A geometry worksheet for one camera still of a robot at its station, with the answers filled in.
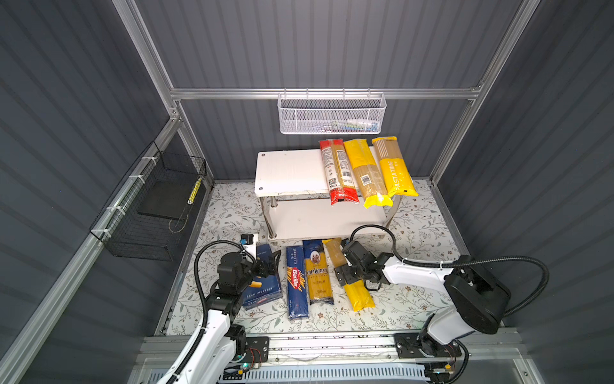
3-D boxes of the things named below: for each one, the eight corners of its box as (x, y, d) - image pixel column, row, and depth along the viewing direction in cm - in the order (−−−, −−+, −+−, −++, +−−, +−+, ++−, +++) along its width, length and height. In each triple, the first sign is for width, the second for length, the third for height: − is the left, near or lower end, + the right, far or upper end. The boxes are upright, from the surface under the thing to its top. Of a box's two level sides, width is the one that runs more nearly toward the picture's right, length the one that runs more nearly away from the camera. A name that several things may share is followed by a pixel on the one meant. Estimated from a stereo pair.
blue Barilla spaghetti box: (289, 320, 81) (288, 317, 78) (286, 252, 98) (285, 247, 94) (309, 318, 81) (309, 315, 78) (303, 250, 98) (303, 245, 95)
